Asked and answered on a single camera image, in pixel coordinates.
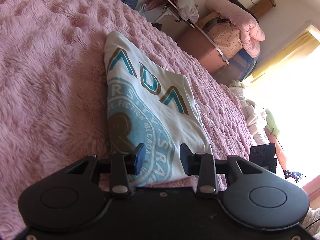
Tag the rolled bamboo mat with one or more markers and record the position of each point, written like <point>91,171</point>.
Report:
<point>262,7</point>

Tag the pile of light clothes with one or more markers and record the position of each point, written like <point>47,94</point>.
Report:
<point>255,116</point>

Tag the yellow curtain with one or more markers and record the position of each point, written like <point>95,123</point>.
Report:
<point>306,42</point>

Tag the peach patterned storage bag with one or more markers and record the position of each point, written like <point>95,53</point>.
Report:
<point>222,34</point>

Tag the pink quilted comforter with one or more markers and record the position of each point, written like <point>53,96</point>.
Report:
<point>250,32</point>

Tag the white printed t-shirt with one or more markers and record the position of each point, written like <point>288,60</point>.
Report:
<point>149,105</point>

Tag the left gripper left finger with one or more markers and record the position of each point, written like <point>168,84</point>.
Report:
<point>125,164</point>

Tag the salmon pink storage box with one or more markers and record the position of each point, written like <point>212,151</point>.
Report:
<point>198,46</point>

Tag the blue striped storage bag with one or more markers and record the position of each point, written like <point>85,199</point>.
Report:
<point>243,64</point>

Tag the pink fluffy blanket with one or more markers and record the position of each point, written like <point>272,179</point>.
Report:
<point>53,90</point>

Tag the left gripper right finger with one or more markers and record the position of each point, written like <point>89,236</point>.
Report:
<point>201,165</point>

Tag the white plastic shopping bag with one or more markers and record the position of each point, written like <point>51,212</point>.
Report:
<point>143,10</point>

